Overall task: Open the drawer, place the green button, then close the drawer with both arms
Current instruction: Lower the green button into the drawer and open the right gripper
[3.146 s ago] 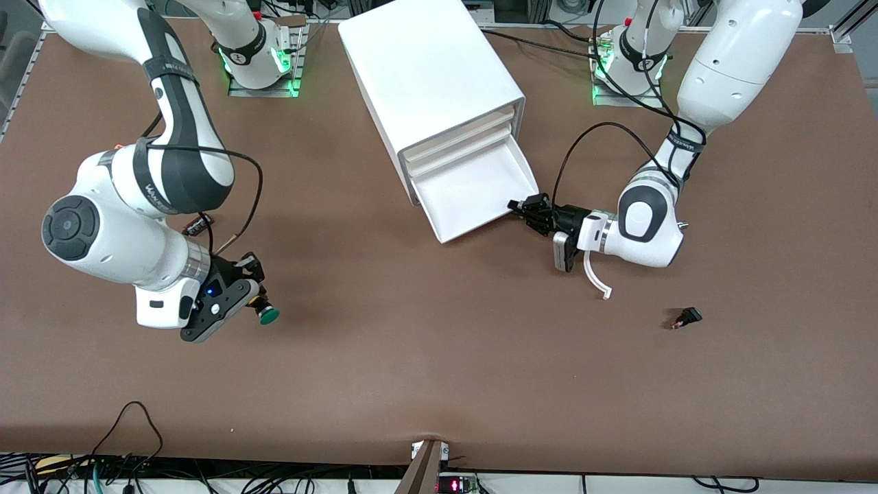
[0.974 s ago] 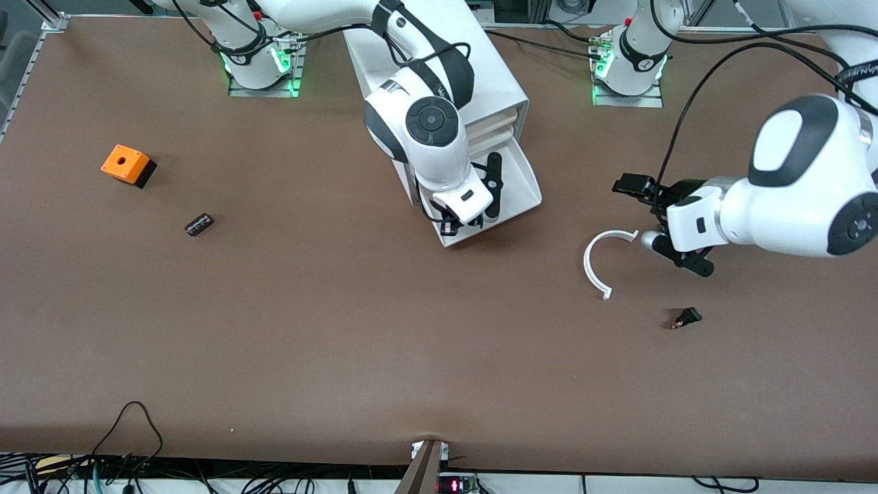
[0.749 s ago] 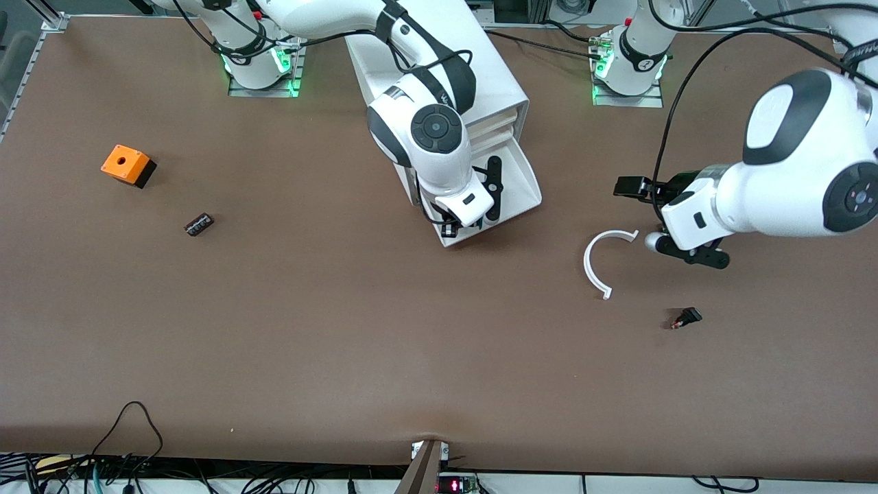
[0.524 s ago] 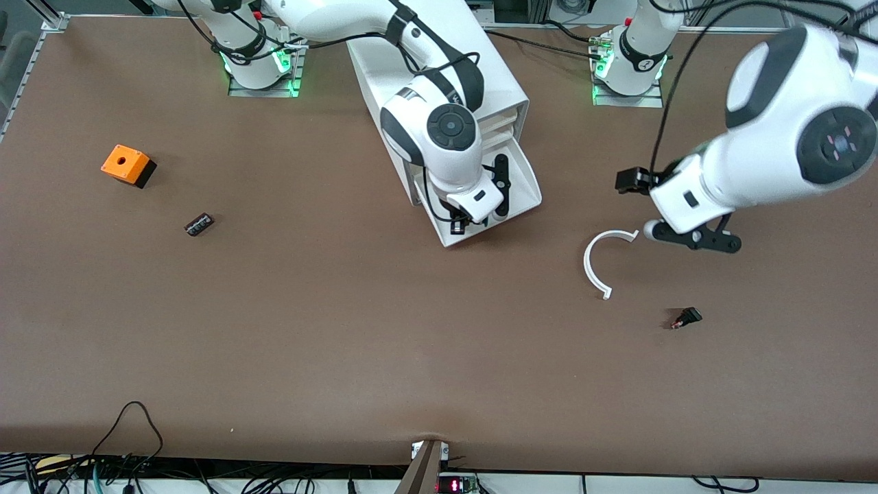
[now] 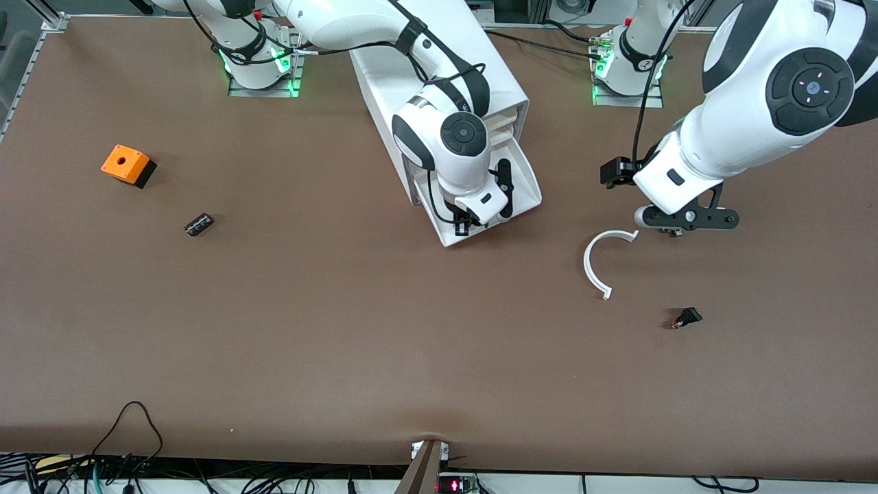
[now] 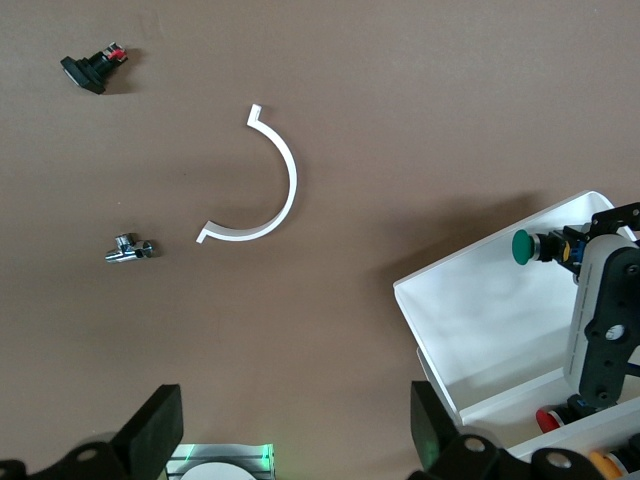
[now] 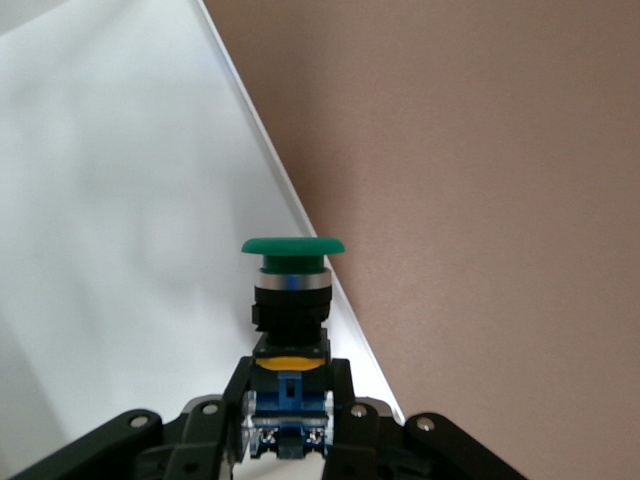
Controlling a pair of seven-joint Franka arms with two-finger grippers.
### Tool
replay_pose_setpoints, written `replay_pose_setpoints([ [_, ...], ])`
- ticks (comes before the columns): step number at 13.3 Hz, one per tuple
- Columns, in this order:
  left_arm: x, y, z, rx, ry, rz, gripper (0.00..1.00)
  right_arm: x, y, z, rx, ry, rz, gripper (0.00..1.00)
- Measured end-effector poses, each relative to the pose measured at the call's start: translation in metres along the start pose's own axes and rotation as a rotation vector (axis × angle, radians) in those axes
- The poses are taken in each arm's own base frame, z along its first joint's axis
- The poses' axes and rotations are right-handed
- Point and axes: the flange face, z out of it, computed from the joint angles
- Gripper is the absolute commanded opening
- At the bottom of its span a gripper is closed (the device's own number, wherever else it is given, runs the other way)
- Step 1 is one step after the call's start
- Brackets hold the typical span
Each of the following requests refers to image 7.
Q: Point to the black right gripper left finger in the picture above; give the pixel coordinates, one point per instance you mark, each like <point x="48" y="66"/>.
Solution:
<point x="200" y="440"/>

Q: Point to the white drawer cabinet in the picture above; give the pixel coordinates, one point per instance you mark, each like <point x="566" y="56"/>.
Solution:
<point x="100" y="150"/>

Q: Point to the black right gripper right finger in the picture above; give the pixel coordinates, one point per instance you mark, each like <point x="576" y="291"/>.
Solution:
<point x="365" y="445"/>

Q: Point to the green mushroom push button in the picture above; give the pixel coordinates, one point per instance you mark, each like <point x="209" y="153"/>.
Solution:
<point x="292" y="300"/>

